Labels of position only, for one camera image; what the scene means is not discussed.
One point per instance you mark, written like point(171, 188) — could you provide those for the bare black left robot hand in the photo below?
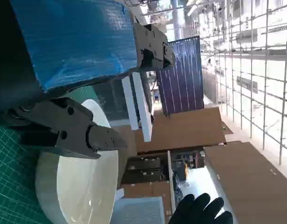
point(76, 42)

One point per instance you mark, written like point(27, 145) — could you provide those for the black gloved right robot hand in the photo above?
point(199, 210)

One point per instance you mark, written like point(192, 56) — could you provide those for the white rounded square plate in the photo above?
point(87, 186)

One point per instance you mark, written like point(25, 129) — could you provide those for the white appliance with grey grille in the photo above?
point(141, 211)

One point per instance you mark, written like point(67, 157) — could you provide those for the black equipment case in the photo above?
point(144, 163)
point(143, 176)

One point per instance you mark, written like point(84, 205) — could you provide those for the monitor with purple screen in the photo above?
point(180, 79)

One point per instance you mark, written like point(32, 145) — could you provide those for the green cutting mat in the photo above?
point(13, 177)

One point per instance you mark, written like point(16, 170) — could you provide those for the white desk frame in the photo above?
point(140, 105)

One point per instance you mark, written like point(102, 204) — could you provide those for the metal truss frame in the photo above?
point(250, 70)

